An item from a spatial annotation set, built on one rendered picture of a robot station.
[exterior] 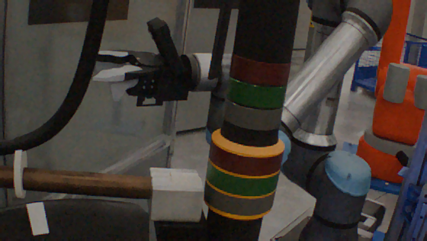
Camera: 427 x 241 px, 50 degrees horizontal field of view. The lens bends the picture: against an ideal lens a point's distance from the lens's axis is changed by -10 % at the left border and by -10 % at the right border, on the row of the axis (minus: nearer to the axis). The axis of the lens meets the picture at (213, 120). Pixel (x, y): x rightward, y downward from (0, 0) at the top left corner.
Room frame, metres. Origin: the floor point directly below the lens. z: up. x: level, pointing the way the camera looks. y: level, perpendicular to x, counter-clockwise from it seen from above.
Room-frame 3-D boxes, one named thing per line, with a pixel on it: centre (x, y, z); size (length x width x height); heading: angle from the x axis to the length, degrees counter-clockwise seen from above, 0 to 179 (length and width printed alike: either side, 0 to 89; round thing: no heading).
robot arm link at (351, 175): (1.03, -0.32, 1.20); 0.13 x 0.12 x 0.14; 31
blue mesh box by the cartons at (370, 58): (7.19, -2.68, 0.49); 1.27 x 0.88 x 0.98; 135
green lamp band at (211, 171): (0.28, -0.02, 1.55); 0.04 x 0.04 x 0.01
